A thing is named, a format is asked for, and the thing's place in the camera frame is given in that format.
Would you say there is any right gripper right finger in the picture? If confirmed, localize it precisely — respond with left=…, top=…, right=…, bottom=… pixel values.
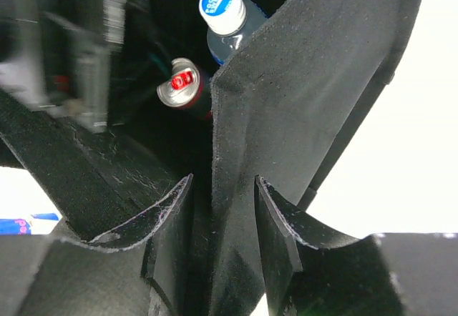
left=254, top=177, right=457, bottom=315

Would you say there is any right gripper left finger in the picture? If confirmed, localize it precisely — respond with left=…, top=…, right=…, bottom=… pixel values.
left=1, top=175, right=193, bottom=315

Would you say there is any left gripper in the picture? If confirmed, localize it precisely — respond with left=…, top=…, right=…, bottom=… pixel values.
left=1, top=0, right=127, bottom=132

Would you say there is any Red Bull can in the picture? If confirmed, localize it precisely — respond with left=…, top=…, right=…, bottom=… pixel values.
left=0, top=213, right=60, bottom=235
left=156, top=57, right=212, bottom=119

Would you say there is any black canvas bag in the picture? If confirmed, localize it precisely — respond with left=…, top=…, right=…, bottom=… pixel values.
left=1, top=0, right=421, bottom=315

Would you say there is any blue label water bottle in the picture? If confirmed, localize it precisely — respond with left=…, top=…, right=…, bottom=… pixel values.
left=198, top=0, right=268, bottom=65

